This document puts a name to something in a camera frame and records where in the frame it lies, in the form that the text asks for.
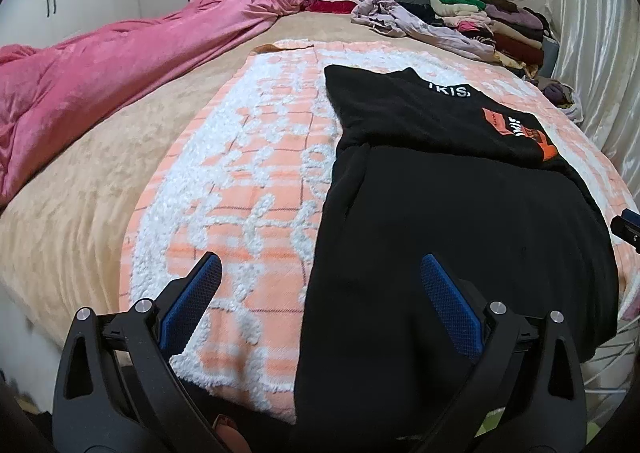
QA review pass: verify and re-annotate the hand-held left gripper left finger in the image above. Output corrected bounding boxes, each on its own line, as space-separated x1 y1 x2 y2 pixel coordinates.
52 252 226 453

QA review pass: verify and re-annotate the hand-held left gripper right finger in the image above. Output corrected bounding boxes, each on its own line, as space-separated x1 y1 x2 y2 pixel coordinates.
420 254 587 453

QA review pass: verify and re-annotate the black sweater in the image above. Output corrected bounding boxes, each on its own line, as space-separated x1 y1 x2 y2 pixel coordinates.
287 64 621 453

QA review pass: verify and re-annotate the stack of folded clothes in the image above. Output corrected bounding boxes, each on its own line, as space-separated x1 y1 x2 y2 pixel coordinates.
429 0 553 79

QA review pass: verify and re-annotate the person's left hand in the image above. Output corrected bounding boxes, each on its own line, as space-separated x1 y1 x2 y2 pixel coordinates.
212 415 252 453

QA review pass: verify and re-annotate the orange white plaid blanket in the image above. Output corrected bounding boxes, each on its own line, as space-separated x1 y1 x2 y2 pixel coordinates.
119 39 640 426

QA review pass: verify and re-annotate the yellow green cloth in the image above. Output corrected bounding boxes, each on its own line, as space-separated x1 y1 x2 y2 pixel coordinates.
472 420 508 444

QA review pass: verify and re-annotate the purple cloth bundle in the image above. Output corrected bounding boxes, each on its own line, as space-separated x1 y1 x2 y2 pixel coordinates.
540 78 585 124

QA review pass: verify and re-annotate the white satin curtain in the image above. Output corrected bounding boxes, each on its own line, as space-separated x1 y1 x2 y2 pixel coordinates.
545 0 640 214

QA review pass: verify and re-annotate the beige bed sheet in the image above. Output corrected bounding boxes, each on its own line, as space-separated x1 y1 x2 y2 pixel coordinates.
0 10 381 349

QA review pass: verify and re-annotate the grey blue box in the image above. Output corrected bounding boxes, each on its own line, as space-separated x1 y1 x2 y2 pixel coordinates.
541 36 560 79

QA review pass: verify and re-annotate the pink quilt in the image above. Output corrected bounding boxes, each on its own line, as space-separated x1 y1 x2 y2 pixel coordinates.
0 0 306 206

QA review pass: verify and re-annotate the lilac garment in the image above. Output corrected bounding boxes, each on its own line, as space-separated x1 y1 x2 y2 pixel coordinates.
350 0 496 59

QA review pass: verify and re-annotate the black folded garment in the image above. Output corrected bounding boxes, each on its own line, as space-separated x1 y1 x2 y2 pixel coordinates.
400 0 446 26

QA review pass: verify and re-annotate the red cloth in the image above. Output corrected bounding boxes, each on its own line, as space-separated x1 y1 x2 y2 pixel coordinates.
302 0 358 15

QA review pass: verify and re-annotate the white wire rack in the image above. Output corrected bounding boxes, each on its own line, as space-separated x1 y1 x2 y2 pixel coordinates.
582 328 640 396

